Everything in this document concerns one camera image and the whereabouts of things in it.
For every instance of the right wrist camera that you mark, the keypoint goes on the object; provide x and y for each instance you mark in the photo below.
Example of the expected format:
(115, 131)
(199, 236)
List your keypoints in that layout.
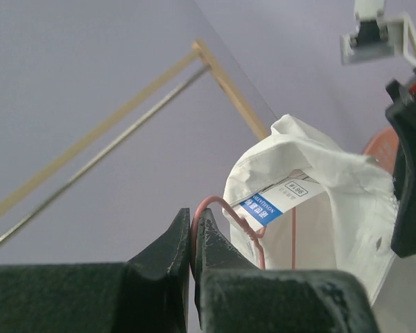
(378, 37)

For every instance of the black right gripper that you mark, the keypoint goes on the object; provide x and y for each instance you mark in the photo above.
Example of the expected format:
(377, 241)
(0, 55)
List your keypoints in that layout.
(402, 116)

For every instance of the white dress shirt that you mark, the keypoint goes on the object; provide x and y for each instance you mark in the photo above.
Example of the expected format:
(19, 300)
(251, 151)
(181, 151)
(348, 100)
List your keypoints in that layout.
(312, 205)

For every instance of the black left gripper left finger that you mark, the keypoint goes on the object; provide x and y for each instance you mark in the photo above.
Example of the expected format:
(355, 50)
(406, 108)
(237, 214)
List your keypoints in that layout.
(148, 293)

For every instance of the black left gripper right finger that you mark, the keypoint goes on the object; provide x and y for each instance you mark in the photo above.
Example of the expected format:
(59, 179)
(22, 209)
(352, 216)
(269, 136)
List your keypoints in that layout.
(233, 295)

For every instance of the wooden clothes rack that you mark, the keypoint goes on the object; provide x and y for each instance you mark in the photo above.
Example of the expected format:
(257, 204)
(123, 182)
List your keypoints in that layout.
(199, 51)

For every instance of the pink plastic basket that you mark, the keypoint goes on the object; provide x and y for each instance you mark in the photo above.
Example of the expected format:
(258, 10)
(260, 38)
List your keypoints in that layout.
(383, 148)

